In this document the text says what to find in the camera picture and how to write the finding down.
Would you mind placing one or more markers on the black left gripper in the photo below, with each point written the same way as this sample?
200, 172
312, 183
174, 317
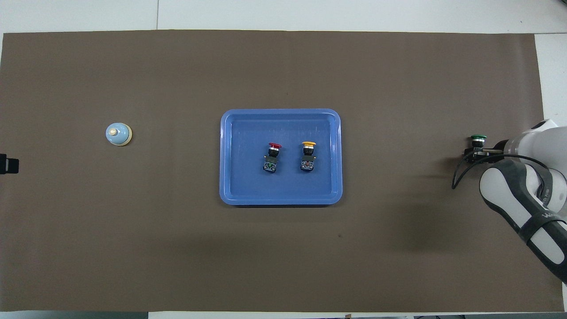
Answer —
2, 164

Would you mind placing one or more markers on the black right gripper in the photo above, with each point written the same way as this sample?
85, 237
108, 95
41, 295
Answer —
474, 155

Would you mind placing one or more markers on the green push button switch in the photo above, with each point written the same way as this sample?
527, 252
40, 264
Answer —
478, 139

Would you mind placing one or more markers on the yellow push button switch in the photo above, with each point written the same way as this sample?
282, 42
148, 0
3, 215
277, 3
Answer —
308, 159

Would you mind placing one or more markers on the red push button switch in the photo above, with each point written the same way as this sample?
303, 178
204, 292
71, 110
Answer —
271, 160

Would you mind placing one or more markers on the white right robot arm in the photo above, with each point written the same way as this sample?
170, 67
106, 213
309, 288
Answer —
509, 195

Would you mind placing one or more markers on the light blue call bell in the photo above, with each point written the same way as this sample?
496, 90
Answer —
118, 134

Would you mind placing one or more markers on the blue plastic tray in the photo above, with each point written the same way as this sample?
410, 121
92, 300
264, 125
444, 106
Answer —
248, 186

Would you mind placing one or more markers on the brown table mat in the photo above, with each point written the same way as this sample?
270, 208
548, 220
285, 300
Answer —
133, 248

